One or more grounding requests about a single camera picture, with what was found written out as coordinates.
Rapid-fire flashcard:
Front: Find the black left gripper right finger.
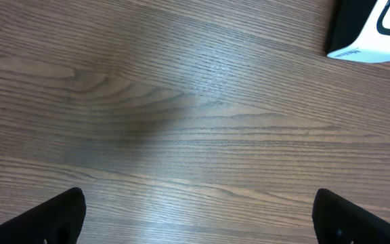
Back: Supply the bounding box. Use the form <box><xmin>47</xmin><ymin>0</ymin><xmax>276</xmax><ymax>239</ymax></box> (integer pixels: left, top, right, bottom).
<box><xmin>312</xmin><ymin>188</ymin><xmax>390</xmax><ymax>244</ymax></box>

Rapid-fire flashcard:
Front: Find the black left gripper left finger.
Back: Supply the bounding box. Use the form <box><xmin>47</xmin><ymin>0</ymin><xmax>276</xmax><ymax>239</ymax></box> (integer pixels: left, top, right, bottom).
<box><xmin>0</xmin><ymin>187</ymin><xmax>86</xmax><ymax>244</ymax></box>

